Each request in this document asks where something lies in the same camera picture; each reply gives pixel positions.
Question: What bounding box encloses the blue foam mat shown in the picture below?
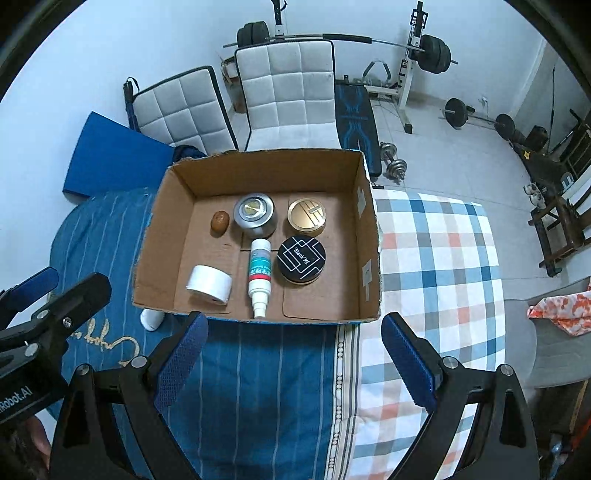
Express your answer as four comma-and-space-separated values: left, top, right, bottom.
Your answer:
62, 111, 178, 199

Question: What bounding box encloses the person's left hand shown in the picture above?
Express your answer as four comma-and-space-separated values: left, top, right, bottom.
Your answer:
0, 413, 52, 480

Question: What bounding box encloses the grey armchair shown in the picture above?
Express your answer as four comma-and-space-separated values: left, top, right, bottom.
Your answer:
501, 284, 591, 391

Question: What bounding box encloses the checked blanket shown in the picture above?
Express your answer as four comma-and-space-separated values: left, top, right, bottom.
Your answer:
339, 187, 506, 480

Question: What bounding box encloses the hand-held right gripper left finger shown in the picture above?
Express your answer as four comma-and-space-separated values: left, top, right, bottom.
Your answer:
48, 311, 209, 480

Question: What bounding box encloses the large white padded chair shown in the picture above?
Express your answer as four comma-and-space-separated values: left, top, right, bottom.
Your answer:
235, 39, 342, 151

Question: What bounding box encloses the black round tin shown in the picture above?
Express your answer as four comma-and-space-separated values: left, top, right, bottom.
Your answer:
276, 234, 327, 286

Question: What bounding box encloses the grey exercise handle bar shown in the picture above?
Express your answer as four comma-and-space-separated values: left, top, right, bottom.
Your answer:
362, 59, 400, 90

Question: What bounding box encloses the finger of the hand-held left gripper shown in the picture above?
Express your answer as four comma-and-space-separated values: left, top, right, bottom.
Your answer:
23, 272, 113, 370
0, 267, 61, 319

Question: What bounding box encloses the white spray bottle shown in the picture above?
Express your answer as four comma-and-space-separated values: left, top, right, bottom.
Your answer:
247, 237, 274, 320

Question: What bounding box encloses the orange printed cloth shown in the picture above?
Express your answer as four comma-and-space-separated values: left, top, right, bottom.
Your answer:
527, 291, 591, 335

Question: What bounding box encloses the cardboard box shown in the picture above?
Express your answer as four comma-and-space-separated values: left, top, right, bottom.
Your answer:
131, 148, 384, 324

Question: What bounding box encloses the cream round lid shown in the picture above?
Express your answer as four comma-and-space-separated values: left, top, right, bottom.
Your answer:
287, 198, 328, 230

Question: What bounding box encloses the black blue weight bench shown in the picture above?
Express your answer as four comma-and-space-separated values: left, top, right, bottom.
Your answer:
335, 80, 384, 178

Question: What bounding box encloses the long barbell with black plates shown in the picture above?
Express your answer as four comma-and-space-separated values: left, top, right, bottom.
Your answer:
224, 21, 458, 75

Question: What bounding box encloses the blue striped blanket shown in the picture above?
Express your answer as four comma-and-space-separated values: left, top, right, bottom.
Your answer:
48, 187, 361, 480

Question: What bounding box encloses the black metal stand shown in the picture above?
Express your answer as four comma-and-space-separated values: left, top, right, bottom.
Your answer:
123, 77, 140, 132

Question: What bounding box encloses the white barbell rack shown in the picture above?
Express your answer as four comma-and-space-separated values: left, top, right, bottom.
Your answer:
268, 0, 428, 134

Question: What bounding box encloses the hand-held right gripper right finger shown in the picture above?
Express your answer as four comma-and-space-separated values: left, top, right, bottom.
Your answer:
379, 311, 541, 480

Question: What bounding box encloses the dark blue cloth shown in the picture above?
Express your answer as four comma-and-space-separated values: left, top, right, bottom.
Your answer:
172, 144, 208, 164

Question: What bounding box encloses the white tape roll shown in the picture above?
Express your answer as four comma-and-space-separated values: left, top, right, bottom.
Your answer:
185, 264, 232, 306

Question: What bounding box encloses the white earbud case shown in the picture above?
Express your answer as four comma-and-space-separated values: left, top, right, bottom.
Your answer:
140, 308, 164, 332

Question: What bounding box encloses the dark wooden chair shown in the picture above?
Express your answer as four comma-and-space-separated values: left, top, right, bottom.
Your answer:
529, 182, 591, 278

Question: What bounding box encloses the short barbell with black plates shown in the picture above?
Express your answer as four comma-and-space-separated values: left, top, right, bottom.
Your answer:
442, 97, 515, 139

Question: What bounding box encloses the small white padded chair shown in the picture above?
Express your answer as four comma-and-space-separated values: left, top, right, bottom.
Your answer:
131, 65, 238, 153

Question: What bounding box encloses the silver metal can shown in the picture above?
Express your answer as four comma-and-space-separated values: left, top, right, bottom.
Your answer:
232, 192, 278, 238

